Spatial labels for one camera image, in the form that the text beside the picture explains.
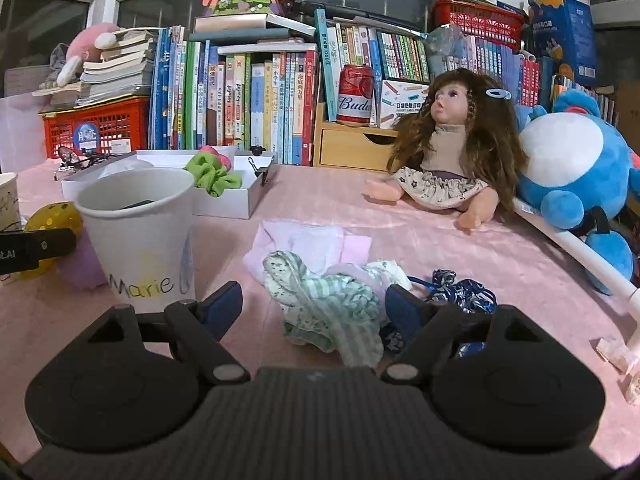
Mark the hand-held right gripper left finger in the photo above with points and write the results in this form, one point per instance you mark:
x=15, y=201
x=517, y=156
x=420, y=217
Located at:
x=222, y=305

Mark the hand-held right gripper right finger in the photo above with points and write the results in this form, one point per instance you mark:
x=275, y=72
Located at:
x=400, y=305

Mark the yellow sequin pouch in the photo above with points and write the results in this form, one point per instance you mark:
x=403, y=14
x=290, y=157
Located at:
x=50, y=217

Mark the blue floral pouch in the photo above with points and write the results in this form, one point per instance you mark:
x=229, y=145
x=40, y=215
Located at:
x=465, y=292

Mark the green striped cloth pouch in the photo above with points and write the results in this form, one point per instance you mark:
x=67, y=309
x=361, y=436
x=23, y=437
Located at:
x=320, y=300

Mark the pale pink towel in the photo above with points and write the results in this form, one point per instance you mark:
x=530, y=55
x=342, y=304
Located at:
x=300, y=245

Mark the white cardboard box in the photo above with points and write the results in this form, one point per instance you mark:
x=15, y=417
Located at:
x=220, y=205

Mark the green scrunchie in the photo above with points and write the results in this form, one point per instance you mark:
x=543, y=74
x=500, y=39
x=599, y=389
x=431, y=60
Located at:
x=210, y=175

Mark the pink scrunchie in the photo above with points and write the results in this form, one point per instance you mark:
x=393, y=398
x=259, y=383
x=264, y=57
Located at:
x=222, y=159

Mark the brown paper cup with drawing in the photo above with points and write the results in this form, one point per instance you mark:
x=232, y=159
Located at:
x=7, y=200

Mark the black bicycle model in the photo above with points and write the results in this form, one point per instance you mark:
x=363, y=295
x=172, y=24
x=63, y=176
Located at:
x=67, y=155

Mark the white paper cup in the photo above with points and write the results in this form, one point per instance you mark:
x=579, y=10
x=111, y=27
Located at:
x=140, y=240

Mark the pink tablecloth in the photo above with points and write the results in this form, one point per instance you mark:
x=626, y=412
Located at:
x=310, y=200

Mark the red plastic basket with sticker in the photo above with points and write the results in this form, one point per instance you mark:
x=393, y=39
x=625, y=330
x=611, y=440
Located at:
x=125, y=125

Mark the wooden drawer box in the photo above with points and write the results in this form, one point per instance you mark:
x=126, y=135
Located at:
x=350, y=147

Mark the brown-haired doll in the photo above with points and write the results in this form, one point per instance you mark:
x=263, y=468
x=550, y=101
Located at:
x=450, y=145

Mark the grey cloth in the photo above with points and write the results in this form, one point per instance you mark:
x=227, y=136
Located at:
x=57, y=65

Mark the white tube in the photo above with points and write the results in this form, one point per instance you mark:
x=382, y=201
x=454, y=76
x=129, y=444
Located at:
x=580, y=252

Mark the stack of worn books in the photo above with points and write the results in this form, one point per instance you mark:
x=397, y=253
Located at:
x=120, y=70

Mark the white printed carton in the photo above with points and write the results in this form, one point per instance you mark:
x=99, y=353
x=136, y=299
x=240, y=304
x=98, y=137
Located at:
x=405, y=105

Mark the row of upright books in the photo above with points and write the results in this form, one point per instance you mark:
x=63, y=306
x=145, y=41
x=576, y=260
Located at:
x=260, y=105

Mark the pink plush toy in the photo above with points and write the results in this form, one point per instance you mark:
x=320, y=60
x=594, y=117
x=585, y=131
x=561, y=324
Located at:
x=90, y=42

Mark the red beer can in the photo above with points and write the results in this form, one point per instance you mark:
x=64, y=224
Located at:
x=355, y=95

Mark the blue plush toy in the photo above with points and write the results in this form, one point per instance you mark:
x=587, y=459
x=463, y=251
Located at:
x=565, y=150

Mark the clear plastic bag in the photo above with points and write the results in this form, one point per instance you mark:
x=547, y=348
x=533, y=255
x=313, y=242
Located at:
x=445, y=37

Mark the blue carton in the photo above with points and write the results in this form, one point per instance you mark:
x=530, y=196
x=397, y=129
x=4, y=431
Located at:
x=570, y=30

